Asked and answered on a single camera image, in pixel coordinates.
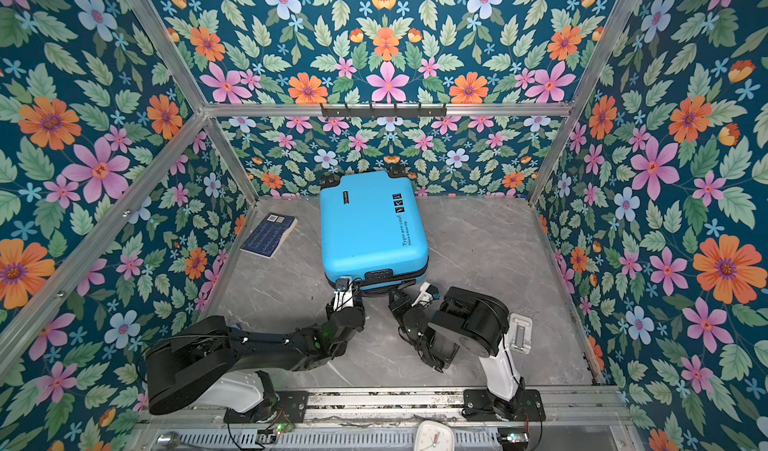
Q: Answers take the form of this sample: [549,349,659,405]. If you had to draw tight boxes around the blue hard-shell suitcase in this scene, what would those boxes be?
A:
[320,164,429,296]

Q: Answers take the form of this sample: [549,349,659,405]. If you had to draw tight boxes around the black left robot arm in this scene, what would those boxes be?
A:
[145,292,366,416]

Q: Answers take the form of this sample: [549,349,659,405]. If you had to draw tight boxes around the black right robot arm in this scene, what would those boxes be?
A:
[388,283,525,421]

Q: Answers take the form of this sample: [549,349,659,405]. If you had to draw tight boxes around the dark blue paperback book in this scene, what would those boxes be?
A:
[241,213,298,259]

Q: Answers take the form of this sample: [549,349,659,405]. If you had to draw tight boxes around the white desk clock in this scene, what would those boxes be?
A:
[413,421,456,451]

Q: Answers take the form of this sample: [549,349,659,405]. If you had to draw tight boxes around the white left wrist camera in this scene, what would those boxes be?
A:
[332,277,361,312]

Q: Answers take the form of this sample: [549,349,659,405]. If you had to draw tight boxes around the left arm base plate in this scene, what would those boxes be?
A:
[224,391,309,425]

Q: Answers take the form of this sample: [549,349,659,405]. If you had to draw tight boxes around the white wall socket plate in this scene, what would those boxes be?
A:
[508,313,533,354]

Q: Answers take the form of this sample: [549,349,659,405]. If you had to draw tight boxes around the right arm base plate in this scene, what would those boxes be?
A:
[462,388,546,422]

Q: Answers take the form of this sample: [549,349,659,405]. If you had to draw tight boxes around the black hook rail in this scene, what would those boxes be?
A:
[320,104,448,119]

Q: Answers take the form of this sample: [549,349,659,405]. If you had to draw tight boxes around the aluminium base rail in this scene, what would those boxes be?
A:
[134,386,634,434]

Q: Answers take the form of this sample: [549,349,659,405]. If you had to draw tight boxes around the aluminium cage frame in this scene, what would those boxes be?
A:
[0,0,655,451]

